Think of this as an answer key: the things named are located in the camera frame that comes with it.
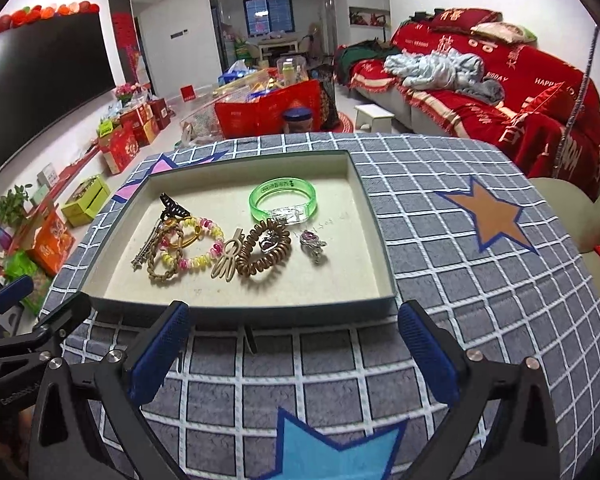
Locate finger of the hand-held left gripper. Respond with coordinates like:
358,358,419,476
0,275,35,318
30,293,92,357

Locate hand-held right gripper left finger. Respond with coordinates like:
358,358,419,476
27,301,191,480

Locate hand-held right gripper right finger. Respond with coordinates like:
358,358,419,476
397,300,576,480

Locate beige braided hair tie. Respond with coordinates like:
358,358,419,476
146,222,187,283

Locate silver metal hairpin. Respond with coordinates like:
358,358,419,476
131,217,168,268

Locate beige hair clip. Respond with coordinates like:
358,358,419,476
211,228,243,281

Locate pink yellow beaded bracelet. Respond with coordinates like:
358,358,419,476
160,216,226,271

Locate brown spiral hair tie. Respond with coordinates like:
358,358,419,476
236,219,291,278

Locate yellow hair tie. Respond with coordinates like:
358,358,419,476
167,217,206,251

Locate shallow beige tray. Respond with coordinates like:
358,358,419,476
79,149,398,317

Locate pink heart pendant charm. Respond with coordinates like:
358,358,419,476
300,230,327,263

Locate person's left forearm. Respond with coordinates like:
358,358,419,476
0,412,31,480

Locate green plastic bag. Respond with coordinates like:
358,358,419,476
2,252,53,316

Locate orange cardboard box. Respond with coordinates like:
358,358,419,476
27,210,76,276

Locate green potted plant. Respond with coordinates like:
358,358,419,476
0,185,33,228

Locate grey checked star tablecloth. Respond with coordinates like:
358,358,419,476
37,132,598,480

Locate green gift box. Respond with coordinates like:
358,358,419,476
61,175,111,228

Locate black hair claw clip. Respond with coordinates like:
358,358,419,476
160,192,190,221

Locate stack of red gift boxes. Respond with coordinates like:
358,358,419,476
98,97,172,175

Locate beige armchair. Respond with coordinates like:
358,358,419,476
527,177,600,306

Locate large black television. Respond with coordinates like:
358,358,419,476
0,10,117,176

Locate pink flower bouquet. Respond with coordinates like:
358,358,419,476
114,82,148,103

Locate clear plastic box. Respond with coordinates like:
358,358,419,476
180,97,221,146

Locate small white stool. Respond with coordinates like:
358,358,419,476
354,103,396,134

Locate round red rug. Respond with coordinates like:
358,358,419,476
330,110,361,133

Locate red shopping bag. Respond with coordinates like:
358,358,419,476
215,79,323,137

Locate jar with blue lid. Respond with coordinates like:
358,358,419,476
282,108,315,133

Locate sofa with red cover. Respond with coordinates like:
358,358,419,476
350,7,600,201

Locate grey blanket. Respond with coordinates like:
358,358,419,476
455,77,505,106

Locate patterned tote bag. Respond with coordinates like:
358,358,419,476
320,77,338,126

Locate red satin cushion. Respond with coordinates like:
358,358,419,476
520,81,570,117

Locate row of colourful balls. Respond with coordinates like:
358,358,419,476
0,1,101,41

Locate pile of grey clothes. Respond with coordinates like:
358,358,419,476
384,52,485,92

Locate blue tissue box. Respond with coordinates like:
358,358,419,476
220,60,251,86

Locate dark green cloth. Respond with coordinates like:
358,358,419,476
334,40,391,86

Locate clear plastic canister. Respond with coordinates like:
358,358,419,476
276,56,309,86

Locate white side table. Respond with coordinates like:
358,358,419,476
257,38,302,58

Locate beige green pillow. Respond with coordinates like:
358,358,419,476
472,21,537,43

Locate dark window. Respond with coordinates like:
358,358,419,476
243,0,295,38

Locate green translucent bracelet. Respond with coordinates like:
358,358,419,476
249,177,317,226

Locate grey hanging cable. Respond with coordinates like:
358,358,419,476
555,25,598,181

